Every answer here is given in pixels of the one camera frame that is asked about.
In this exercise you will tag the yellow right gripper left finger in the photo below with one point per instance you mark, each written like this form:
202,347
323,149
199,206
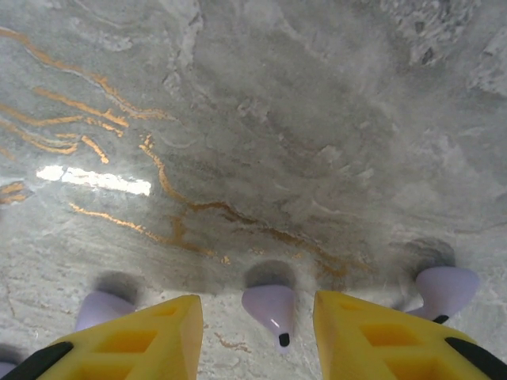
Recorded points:
138,348

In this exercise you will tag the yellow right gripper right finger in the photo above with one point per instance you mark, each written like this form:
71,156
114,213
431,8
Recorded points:
376,344

